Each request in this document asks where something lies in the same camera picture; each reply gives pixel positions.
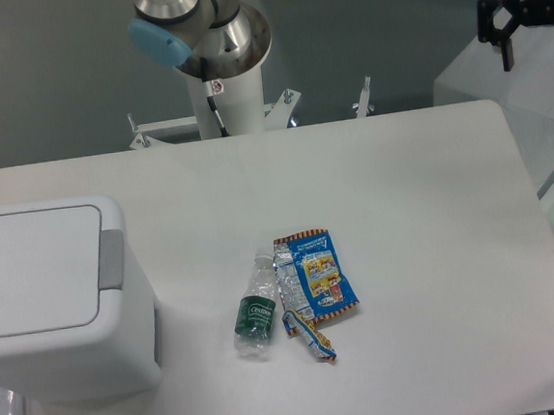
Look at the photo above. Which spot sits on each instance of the grey lid push button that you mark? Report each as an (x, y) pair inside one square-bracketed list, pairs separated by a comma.
[(111, 260)]

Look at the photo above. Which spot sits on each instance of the white trash can lid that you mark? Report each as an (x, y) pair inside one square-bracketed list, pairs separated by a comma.
[(49, 269)]

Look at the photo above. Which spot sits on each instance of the white trash can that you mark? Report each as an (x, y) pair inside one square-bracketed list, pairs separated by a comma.
[(116, 354)]

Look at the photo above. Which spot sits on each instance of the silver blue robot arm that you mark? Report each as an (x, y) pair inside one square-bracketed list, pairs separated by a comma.
[(213, 39)]

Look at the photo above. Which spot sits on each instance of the translucent white box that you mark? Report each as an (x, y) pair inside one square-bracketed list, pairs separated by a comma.
[(526, 95)]

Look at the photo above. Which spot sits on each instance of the metal levelling bolt right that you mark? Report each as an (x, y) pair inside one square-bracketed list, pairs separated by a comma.
[(363, 107)]

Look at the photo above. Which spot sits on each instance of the blue snack wrapper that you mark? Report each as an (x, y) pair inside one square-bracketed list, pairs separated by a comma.
[(309, 277)]

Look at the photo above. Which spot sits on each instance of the torn snack wrapper strip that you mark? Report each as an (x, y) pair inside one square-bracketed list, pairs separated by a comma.
[(319, 345)]

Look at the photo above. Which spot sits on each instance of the crushed clear plastic bottle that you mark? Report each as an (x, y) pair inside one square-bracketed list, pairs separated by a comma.
[(255, 316)]

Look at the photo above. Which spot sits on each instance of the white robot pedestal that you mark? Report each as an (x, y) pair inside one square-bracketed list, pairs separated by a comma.
[(240, 97)]

